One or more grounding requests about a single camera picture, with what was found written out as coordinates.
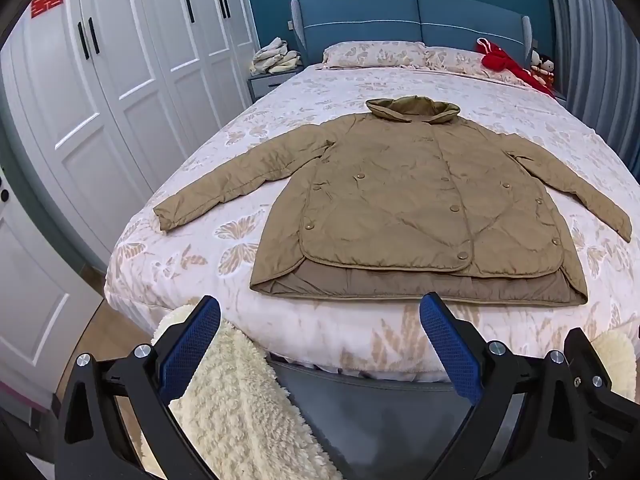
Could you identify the cream fleece cloth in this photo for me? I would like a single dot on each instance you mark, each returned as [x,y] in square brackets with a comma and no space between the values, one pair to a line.
[240,410]
[617,360]

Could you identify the pile of cream clothes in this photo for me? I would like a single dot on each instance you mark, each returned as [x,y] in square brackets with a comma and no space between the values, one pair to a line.
[275,57]

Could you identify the grey nightstand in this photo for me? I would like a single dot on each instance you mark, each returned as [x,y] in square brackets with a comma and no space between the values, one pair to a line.
[265,85]

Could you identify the grey curtain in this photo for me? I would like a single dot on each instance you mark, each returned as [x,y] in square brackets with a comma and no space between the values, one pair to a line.
[595,50]

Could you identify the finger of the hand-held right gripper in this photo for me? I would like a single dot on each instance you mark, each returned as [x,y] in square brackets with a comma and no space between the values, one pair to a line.
[587,375]

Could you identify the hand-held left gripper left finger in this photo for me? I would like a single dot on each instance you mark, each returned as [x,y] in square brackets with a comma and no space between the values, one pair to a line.
[192,347]

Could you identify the blue upholstered bed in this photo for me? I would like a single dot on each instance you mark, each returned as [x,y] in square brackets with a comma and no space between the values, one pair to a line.
[365,20]

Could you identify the white wardrobe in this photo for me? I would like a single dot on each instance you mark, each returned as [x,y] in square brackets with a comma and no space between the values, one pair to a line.
[125,90]

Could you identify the butterfly print quilt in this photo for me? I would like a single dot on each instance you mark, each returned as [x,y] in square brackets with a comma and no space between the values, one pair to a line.
[310,330]

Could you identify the tan quilted jacket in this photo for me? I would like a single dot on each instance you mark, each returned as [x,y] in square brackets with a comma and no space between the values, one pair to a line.
[410,195]

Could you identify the red garment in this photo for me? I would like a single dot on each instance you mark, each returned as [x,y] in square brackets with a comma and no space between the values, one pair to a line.
[505,62]

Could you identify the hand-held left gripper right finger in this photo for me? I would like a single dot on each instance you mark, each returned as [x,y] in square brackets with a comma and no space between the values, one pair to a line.
[450,347]

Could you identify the white door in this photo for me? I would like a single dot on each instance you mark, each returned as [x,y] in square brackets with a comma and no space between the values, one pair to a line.
[30,285]

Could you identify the plush doll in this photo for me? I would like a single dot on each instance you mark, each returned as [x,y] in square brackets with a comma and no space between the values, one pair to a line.
[536,60]
[548,69]

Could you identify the butterfly print pillow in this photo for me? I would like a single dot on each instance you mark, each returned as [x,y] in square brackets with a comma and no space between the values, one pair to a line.
[457,62]
[372,55]

